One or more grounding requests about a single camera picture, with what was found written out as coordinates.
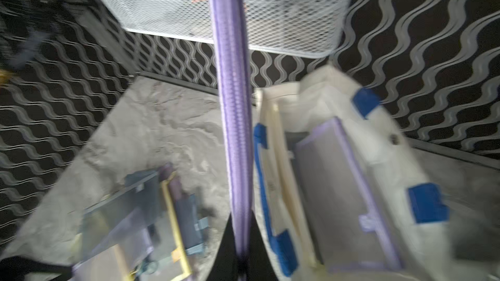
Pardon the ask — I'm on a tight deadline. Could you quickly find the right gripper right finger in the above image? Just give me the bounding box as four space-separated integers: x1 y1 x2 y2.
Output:
247 213 278 281

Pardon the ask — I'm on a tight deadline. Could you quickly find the yellow trim mesh pouch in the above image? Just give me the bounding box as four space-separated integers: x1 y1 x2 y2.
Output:
269 104 318 269

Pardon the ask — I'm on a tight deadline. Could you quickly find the purple trim mesh pouch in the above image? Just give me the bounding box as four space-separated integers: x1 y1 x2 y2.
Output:
294 117 403 273

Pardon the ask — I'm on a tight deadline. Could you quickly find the white canvas tote bag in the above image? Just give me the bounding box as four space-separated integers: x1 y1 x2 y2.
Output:
254 66 499 280

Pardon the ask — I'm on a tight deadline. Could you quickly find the black wire basket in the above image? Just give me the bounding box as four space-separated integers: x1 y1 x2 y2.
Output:
1 0 98 72

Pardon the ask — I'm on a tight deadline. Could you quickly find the white wire mesh basket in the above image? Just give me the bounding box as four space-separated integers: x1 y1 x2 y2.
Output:
102 0 349 59

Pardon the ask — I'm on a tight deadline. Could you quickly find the blue trim pouch rear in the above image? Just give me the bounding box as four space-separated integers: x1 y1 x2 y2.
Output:
79 170 160 261

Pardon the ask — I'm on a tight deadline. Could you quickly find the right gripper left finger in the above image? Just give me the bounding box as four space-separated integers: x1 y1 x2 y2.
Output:
206 215 237 281

